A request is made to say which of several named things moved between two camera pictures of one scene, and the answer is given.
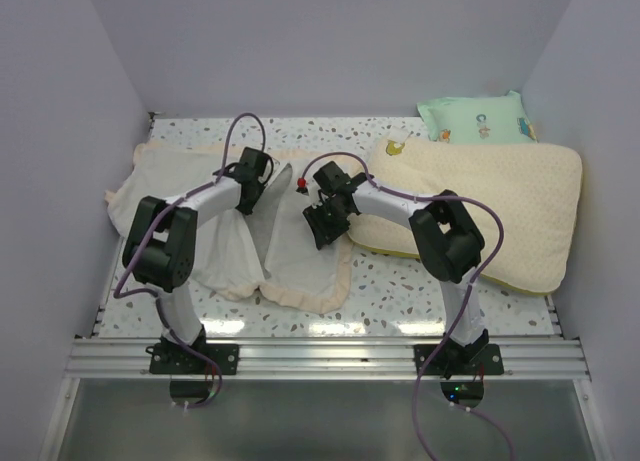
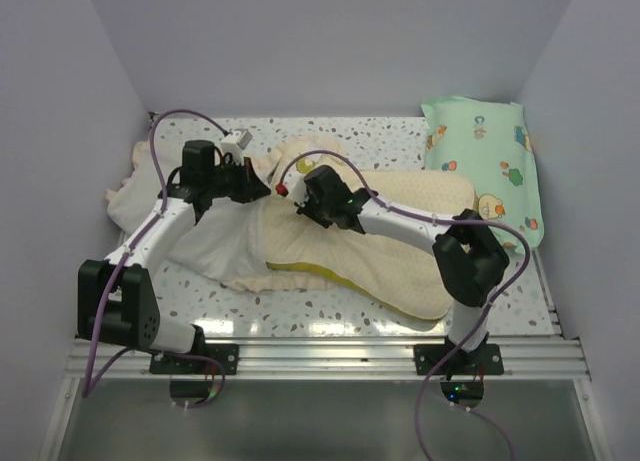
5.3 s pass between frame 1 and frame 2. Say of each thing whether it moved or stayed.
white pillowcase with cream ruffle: moved
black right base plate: stayed
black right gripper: stayed
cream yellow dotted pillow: moved
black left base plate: stayed
